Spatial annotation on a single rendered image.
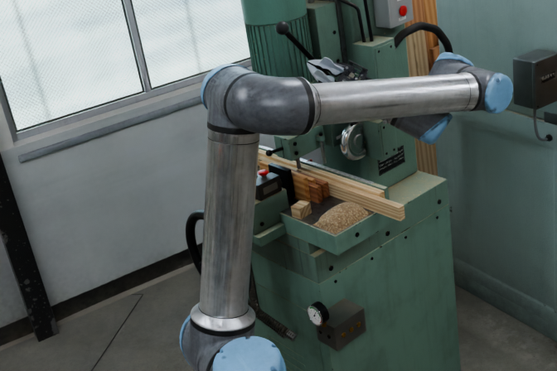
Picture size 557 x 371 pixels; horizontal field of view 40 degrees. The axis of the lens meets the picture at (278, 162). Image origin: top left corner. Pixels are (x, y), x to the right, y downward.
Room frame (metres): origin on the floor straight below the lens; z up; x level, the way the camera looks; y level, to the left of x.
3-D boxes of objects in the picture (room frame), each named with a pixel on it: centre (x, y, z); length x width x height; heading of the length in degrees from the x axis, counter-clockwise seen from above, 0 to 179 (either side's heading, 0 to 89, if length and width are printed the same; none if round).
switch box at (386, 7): (2.15, -0.40, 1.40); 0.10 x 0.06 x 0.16; 126
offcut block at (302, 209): (1.87, -0.04, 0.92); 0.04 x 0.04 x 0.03; 42
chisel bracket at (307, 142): (2.09, -0.08, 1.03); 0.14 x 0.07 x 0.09; 126
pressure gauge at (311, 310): (1.74, -0.04, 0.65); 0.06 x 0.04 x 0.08; 36
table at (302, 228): (2.00, 0.02, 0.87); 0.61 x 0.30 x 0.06; 36
